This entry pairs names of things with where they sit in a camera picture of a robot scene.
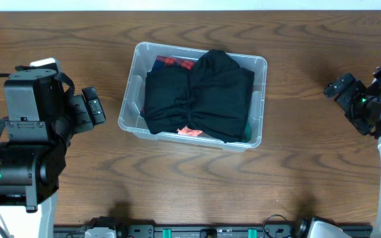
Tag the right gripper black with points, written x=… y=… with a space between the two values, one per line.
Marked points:
x=358 y=89

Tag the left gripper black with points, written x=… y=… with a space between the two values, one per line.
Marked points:
x=86 y=108

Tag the red plaid flannel shirt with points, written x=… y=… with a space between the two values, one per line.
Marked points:
x=162 y=61

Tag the coral pink garment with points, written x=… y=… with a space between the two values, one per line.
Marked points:
x=189 y=132

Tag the dark green garment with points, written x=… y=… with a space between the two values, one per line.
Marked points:
x=246 y=137

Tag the black hoodie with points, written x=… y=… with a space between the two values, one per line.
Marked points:
x=214 y=96

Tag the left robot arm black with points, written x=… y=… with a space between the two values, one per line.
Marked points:
x=44 y=113

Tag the black mounting rail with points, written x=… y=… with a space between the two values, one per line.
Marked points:
x=110 y=227

